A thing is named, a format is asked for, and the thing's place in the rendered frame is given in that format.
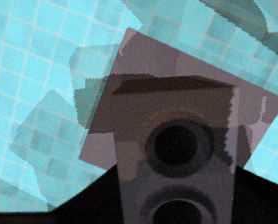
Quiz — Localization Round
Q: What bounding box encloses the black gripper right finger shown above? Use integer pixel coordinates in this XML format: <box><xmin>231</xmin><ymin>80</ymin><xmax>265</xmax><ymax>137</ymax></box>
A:
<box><xmin>231</xmin><ymin>165</ymin><xmax>278</xmax><ymax>224</ymax></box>

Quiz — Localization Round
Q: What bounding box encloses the grey plate with holes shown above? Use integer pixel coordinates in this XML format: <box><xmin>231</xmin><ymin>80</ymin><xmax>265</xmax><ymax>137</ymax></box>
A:
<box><xmin>109</xmin><ymin>75</ymin><xmax>241</xmax><ymax>224</ymax></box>

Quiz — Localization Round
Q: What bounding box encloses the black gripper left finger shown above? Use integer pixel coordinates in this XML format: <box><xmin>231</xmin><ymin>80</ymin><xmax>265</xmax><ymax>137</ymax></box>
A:
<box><xmin>0</xmin><ymin>164</ymin><xmax>124</xmax><ymax>224</ymax></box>

